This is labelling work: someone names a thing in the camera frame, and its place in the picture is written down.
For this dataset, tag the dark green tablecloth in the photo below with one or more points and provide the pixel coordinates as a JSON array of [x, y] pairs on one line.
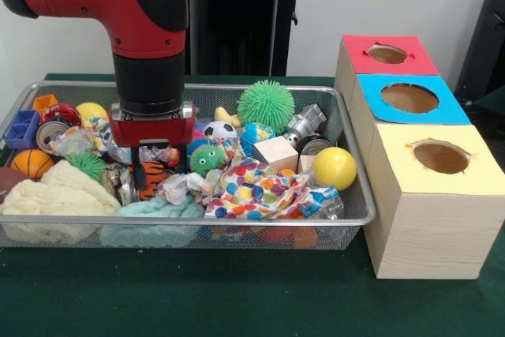
[[197, 293]]

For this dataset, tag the blue globe ball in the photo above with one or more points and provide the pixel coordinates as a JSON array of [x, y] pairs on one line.
[[256, 135]]

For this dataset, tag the wooden cube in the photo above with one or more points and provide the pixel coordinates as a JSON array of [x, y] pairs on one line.
[[276, 153]]

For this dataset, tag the black stand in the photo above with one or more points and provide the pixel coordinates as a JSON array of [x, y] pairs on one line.
[[485, 37]]

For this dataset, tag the silver mesh bin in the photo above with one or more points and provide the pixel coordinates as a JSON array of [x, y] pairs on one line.
[[276, 94]]

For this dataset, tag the green-covered side table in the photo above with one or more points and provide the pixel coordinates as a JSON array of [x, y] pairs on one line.
[[493, 102]]

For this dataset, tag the large yellow ball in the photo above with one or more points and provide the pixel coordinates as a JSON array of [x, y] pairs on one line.
[[334, 168]]

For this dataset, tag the green-headed spiky caterpillar toy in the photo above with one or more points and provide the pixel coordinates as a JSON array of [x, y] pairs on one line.
[[205, 157]]

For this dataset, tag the purple plastic block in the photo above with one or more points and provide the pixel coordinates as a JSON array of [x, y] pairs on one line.
[[21, 129]]

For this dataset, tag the wooden box with three holes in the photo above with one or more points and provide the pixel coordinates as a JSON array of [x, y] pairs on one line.
[[430, 234]]

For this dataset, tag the large green spiky ball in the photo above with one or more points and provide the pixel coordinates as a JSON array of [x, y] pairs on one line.
[[266, 106]]

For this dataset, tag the cream knitted cloth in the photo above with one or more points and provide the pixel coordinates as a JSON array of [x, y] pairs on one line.
[[59, 195]]

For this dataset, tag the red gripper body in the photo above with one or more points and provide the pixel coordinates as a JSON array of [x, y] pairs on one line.
[[154, 129]]

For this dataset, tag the polka dot cloth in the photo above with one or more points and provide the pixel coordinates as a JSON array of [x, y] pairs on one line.
[[252, 187]]

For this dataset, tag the orange striped tiger plush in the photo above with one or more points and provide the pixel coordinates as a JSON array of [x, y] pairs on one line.
[[155, 177]]

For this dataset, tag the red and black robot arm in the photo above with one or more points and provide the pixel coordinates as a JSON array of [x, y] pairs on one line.
[[146, 76]]

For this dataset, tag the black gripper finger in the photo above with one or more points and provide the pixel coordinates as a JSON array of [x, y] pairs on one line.
[[139, 169], [181, 159]]

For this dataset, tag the small soccer ball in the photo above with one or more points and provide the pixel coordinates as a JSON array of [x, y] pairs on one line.
[[221, 129]]

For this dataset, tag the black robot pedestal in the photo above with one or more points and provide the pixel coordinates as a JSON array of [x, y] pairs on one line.
[[236, 17]]

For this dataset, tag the small orange basketball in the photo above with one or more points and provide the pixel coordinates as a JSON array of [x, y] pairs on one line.
[[31, 163]]

